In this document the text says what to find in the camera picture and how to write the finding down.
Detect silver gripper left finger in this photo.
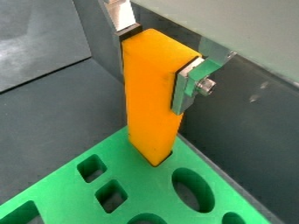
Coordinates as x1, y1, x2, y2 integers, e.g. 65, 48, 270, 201
102, 0, 142, 41

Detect green shape sorter board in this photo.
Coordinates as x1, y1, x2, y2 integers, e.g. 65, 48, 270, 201
0, 129, 270, 224

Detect yellow rectangular block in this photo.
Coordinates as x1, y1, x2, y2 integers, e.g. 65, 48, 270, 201
121, 29, 201, 166

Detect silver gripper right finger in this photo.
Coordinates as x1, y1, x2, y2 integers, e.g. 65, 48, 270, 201
170, 37, 236, 116

